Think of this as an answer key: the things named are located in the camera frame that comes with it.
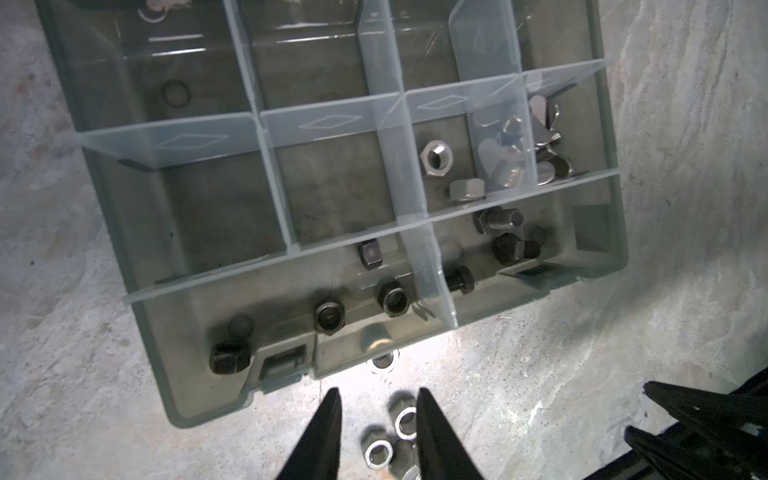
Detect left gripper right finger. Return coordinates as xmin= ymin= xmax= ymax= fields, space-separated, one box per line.
xmin=416 ymin=387 xmax=483 ymax=479

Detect black bolt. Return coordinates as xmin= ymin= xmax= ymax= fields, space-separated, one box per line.
xmin=491 ymin=233 xmax=541 ymax=266
xmin=445 ymin=266 xmax=476 ymax=295

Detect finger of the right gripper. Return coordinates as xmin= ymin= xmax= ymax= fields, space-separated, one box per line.
xmin=624 ymin=426 xmax=767 ymax=480
xmin=643 ymin=381 xmax=767 ymax=429

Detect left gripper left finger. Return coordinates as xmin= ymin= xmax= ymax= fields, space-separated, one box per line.
xmin=277 ymin=388 xmax=342 ymax=480

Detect grey plastic organizer box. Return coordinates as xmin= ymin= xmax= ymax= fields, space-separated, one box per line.
xmin=37 ymin=1 xmax=627 ymax=428

